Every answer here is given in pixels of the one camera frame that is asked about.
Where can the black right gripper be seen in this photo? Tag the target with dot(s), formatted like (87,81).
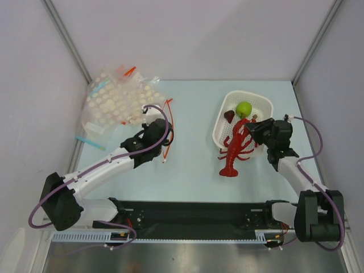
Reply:
(261,132)

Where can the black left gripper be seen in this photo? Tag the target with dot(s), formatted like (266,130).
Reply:
(145,127)

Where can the clear bag with orange zipper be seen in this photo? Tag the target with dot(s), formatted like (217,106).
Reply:
(161,132)

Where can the red toy lobster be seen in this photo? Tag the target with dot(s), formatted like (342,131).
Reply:
(236,147)

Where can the white perforated plastic basket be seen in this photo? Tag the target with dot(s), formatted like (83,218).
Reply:
(261,106)

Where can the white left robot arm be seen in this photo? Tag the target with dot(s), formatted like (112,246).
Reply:
(65,201)

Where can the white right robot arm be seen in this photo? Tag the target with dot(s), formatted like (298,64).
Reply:
(318,216)

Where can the pile of clear zip bags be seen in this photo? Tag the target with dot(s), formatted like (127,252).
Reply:
(114,98)

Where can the green toy apple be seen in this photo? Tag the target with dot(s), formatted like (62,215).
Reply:
(243,109)

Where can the dark red toy fruit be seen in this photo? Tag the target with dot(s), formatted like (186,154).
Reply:
(229,116)

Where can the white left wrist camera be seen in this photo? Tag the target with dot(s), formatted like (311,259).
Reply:
(150,114)

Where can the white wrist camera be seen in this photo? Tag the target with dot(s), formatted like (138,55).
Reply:
(288,118)
(150,114)

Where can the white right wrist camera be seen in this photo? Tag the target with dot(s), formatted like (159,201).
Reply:
(288,118)

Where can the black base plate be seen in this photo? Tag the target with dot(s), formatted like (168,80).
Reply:
(151,217)

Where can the white slotted cable duct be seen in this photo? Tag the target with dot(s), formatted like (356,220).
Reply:
(250,237)

